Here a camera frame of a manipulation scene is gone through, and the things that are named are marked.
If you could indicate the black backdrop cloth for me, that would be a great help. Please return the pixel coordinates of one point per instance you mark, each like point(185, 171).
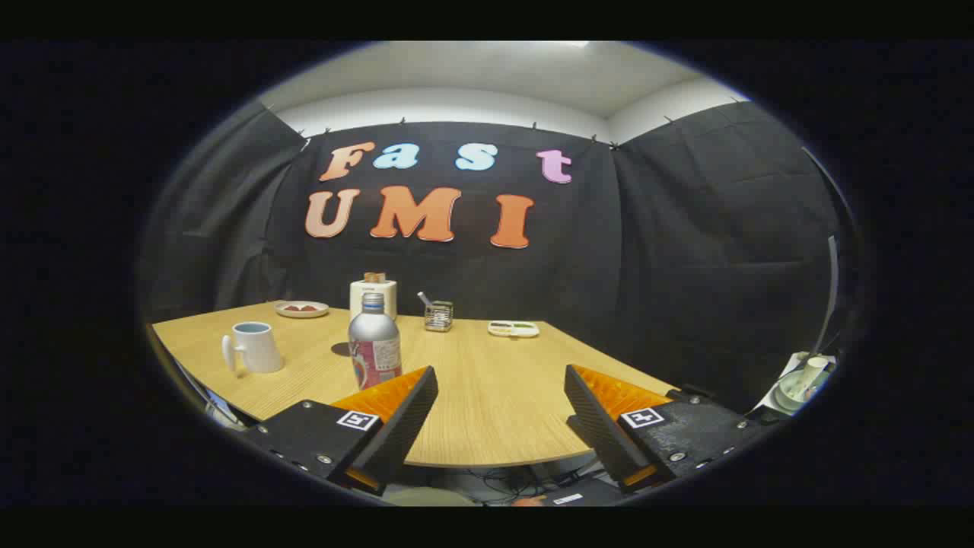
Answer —
point(685, 251)

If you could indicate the grey vertical pole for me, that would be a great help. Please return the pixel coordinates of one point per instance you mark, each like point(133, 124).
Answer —
point(831, 281)

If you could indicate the silver juice bottle pink label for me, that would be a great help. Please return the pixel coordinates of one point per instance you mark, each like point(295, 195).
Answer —
point(373, 335)

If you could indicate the white divided dish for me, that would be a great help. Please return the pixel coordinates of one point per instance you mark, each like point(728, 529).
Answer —
point(514, 329)

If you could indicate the white toaster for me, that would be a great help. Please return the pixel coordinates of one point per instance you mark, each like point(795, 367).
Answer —
point(384, 293)

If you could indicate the white cup blue inside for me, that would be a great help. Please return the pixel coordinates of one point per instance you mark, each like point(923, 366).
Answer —
point(259, 350)

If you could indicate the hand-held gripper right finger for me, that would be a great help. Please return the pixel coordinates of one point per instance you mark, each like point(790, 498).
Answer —
point(597, 426)

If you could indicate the white round plate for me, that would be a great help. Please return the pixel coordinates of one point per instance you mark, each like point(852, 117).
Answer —
point(302, 313)

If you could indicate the wooden table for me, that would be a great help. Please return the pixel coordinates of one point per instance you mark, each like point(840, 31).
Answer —
point(487, 396)

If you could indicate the white round container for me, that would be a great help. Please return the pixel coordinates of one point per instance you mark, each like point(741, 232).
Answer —
point(795, 388)

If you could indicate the dark round coaster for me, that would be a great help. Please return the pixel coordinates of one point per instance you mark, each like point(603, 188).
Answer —
point(340, 350)

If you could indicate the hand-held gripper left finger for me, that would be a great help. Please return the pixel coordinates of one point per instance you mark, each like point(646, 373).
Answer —
point(403, 421)

